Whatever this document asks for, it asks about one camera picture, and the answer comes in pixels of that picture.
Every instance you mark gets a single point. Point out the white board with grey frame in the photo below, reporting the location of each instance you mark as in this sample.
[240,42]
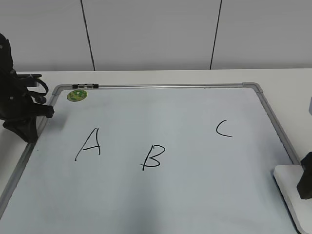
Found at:
[152,159]

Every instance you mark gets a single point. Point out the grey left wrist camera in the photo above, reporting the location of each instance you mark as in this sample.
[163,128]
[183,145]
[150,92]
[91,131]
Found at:
[29,80]

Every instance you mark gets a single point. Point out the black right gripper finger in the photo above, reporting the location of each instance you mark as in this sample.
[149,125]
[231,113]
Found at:
[304,186]

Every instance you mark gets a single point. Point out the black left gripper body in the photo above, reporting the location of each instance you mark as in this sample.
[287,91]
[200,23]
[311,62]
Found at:
[16,100]

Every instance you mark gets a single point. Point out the green round magnet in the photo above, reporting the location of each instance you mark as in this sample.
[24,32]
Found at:
[77,95]

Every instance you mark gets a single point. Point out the white board eraser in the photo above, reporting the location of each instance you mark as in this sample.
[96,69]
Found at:
[287,178]

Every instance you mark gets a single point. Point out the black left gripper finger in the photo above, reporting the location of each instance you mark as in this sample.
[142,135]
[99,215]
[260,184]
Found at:
[26,129]

